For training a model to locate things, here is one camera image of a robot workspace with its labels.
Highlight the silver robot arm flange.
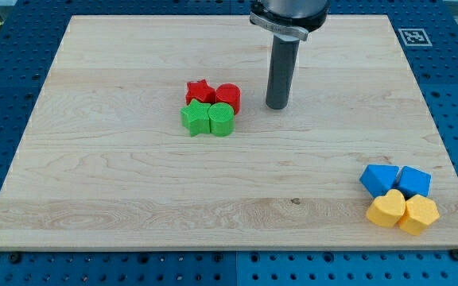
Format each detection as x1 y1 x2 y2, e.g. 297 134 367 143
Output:
250 0 331 41

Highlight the green cylinder block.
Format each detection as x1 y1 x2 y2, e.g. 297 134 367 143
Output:
208 102 235 137

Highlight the green star block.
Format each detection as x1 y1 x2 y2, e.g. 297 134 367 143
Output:
180 99 211 137

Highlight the red cylinder block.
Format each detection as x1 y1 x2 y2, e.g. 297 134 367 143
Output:
215 83 241 114

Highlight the red star block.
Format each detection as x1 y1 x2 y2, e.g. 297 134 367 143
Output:
185 79 216 105

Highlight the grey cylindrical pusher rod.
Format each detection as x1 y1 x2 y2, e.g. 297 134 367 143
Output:
266 35 300 110

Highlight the light wooden board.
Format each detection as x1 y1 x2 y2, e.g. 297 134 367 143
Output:
0 15 458 252

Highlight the blue triangular block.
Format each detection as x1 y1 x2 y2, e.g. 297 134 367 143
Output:
359 164 399 197

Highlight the yellow heart block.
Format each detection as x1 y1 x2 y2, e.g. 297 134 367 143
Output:
366 189 406 228

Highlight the blue cube block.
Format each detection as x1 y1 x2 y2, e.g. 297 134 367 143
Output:
394 166 432 199

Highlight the yellow hexagon block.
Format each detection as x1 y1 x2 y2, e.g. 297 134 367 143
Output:
398 195 441 236

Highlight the white fiducial marker tag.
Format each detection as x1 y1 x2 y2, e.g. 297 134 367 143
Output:
398 28 432 47

